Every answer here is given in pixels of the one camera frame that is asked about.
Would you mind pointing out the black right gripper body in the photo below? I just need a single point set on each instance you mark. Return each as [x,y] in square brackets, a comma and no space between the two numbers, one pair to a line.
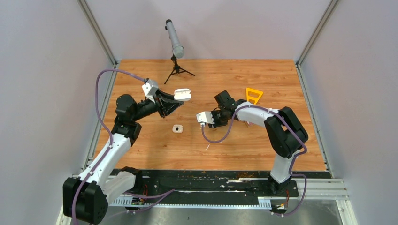
[219,118]

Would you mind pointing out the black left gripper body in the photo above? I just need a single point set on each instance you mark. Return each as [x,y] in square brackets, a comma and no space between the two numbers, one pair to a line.
[161,108]

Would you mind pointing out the white oval earbud case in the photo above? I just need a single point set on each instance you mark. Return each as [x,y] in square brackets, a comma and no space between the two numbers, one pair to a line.
[182,94]

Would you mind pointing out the white gold-trimmed earbud case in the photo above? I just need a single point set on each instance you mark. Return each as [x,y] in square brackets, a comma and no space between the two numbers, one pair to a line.
[177,128]

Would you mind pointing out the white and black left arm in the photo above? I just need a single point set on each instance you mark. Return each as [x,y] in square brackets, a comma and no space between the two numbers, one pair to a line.
[87,197]

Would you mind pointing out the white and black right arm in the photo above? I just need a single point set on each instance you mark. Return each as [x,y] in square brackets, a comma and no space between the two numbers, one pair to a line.
[286,134]

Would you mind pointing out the black microphone tripod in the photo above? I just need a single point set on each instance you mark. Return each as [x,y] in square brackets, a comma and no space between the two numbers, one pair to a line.
[176,69]

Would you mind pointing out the grey microphone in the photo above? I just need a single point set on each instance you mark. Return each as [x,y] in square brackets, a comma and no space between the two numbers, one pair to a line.
[177,47]

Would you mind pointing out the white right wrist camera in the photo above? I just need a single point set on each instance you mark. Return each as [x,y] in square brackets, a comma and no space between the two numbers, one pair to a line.
[205,117]

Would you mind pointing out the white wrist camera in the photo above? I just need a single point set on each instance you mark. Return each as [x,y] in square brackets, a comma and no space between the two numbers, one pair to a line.
[205,117]
[149,88]

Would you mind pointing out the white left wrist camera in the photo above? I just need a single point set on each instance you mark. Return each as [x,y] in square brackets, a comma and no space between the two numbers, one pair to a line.
[149,88]

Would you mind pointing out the yellow triangular plastic frame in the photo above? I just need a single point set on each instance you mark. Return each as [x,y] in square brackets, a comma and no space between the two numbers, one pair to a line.
[253,96]

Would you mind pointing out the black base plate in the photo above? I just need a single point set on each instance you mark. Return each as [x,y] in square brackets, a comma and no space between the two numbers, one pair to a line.
[212,187]

